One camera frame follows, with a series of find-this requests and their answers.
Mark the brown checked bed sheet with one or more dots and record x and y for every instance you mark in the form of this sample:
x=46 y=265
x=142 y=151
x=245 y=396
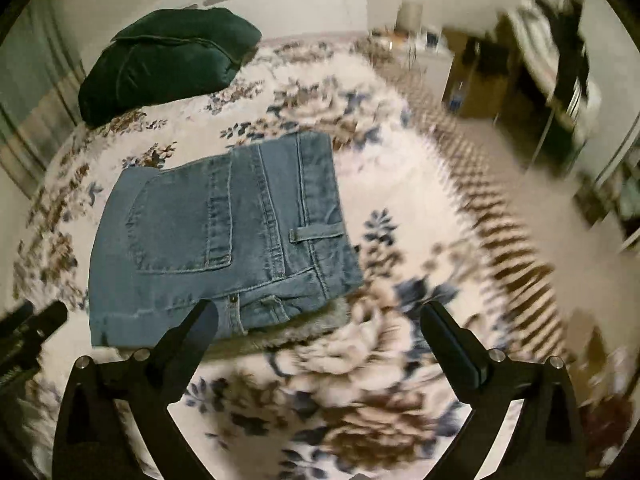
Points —
x=500 y=240

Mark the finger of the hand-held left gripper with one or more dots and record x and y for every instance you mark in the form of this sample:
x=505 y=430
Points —
x=45 y=320

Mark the black clothes with white stripes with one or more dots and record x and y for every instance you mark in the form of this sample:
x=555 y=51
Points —
x=570 y=60

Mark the blue denim pants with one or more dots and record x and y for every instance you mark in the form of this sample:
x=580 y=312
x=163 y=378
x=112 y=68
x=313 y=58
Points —
x=200 y=240

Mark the large brown cardboard box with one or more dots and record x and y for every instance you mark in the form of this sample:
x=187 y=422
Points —
x=480 y=95

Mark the white nightstand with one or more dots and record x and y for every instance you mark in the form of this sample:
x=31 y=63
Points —
x=435 y=70

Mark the white wardrobe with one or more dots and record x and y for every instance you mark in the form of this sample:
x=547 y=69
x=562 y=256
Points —
x=612 y=35

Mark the plastic water bottle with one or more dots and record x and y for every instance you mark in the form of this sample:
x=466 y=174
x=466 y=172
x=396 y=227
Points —
x=456 y=101

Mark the folded grey fleece cloth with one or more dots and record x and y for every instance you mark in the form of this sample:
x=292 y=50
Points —
x=325 y=322

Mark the white padded jacket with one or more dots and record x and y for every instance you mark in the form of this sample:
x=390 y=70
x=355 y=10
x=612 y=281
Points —
x=532 y=25

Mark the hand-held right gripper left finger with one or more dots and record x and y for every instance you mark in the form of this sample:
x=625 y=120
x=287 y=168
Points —
x=197 y=330

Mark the metal folding chair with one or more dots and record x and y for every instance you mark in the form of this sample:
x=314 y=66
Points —
x=545 y=135

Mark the beige table lamp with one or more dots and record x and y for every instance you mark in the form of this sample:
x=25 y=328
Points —
x=410 y=16

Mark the dark green duvet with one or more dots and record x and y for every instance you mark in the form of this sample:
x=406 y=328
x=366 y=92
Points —
x=165 y=60

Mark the striped curtain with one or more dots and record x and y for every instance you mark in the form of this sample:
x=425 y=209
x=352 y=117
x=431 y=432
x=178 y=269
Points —
x=30 y=85

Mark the floral blanket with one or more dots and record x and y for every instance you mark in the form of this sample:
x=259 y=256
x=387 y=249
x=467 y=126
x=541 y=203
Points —
x=350 y=410

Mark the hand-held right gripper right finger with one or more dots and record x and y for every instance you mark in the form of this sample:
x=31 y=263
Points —
x=450 y=345

